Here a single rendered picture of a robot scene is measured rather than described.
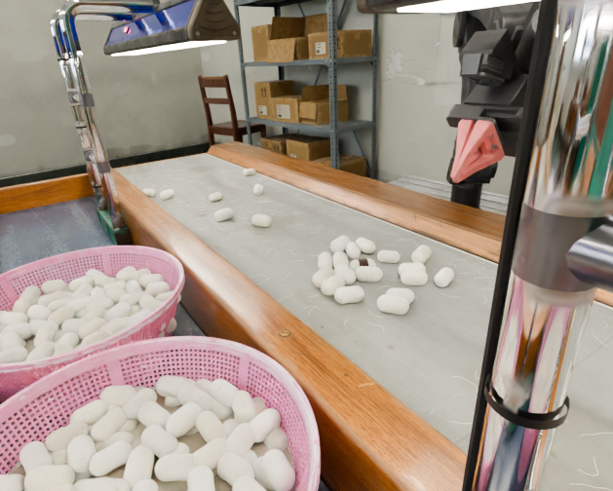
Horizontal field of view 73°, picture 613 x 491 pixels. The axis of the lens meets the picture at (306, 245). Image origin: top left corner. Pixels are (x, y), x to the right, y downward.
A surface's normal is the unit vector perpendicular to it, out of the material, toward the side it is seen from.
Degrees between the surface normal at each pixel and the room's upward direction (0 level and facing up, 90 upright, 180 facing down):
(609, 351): 0
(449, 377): 0
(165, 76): 90
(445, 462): 0
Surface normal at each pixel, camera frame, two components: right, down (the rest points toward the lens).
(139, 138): 0.64, 0.29
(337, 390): -0.05, -0.91
